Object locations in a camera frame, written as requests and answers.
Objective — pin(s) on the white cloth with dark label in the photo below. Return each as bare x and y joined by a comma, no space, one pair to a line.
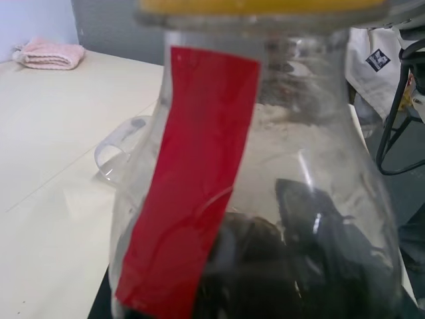
368,76

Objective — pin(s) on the clear bottle with red tape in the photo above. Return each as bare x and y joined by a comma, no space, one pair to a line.
206,166

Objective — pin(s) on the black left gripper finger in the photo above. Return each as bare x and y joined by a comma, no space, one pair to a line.
104,302

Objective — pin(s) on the clear plastic cup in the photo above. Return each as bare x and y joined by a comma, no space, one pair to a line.
113,143

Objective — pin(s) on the folded pink towel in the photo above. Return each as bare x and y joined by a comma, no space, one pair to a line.
50,54

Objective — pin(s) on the yellow bottle cap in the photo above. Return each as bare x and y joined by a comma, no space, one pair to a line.
265,6

